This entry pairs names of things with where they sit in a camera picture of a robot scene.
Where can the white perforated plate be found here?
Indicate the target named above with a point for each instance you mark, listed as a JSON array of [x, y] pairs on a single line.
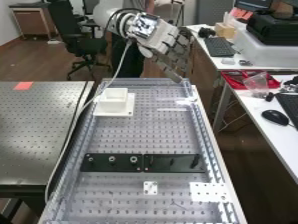
[[207, 191]]

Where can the small white metal bracket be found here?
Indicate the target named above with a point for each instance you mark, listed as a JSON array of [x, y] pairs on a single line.
[[151, 188]]

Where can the small cardboard box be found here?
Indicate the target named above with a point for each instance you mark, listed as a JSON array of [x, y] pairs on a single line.
[[225, 30]]

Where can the red tray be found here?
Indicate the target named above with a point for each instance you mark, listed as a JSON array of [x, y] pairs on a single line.
[[233, 80]]

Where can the clear box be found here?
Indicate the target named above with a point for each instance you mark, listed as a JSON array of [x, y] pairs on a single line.
[[147, 140]]

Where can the dark grey five-finger robot hand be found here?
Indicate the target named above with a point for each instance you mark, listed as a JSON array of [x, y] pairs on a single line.
[[160, 33]]

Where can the black plate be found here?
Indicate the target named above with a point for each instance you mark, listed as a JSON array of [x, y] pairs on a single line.
[[120, 163]]

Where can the black office chair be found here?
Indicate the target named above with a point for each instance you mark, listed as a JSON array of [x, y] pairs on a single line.
[[78, 36]]

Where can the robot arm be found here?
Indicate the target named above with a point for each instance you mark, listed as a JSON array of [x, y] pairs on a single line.
[[104, 15]]

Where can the clear plastic cup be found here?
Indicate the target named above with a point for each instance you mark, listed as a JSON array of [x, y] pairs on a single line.
[[257, 85]]

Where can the small white box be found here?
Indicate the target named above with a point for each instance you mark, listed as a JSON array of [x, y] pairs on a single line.
[[114, 100]]

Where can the black computer mouse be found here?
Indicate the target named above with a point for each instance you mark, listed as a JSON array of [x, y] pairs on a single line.
[[275, 117]]

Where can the black machine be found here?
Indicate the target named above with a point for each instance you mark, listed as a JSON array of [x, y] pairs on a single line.
[[275, 28]]

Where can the black keyboard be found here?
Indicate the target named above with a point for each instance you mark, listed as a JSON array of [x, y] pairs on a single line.
[[291, 106], [219, 46]]

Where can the white desk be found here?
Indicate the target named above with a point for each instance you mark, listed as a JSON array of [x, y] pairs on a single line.
[[267, 140], [231, 63]]

